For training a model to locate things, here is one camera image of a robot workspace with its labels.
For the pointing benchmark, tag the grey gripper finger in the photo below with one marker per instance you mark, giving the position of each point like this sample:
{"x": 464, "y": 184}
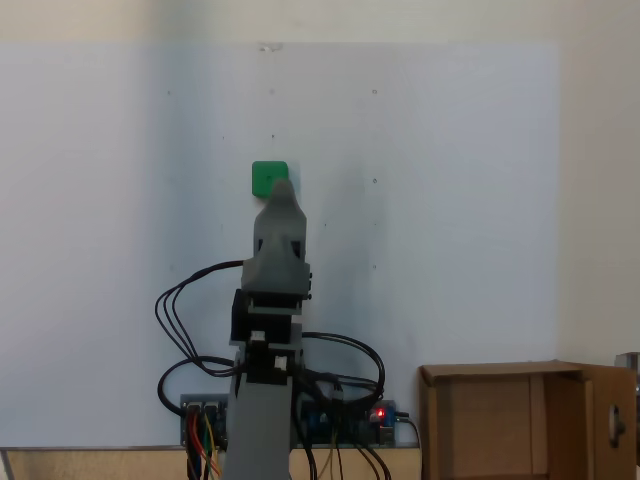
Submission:
{"x": 295, "y": 230}
{"x": 267, "y": 230}

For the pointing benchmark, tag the green dice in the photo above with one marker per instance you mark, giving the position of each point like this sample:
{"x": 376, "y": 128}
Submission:
{"x": 265, "y": 175}

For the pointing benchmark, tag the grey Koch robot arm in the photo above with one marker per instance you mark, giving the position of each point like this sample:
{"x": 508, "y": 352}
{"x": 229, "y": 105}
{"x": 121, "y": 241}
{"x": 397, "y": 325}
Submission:
{"x": 260, "y": 425}

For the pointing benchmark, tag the grey board mounting plate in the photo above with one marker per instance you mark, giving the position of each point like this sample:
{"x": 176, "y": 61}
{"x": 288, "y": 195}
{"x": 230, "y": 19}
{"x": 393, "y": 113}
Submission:
{"x": 197, "y": 397}

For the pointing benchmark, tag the blue circuit board with capacitors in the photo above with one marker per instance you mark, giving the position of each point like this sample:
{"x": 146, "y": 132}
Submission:
{"x": 360, "y": 420}

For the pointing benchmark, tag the white paper sheet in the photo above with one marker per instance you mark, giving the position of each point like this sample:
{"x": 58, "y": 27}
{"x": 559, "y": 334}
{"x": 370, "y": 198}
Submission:
{"x": 100, "y": 200}

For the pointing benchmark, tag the clear tape piece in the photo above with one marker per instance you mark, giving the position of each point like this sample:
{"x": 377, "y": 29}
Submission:
{"x": 270, "y": 48}

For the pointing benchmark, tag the brown cardboard box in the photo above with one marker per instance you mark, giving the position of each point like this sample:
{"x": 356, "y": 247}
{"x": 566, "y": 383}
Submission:
{"x": 490, "y": 425}

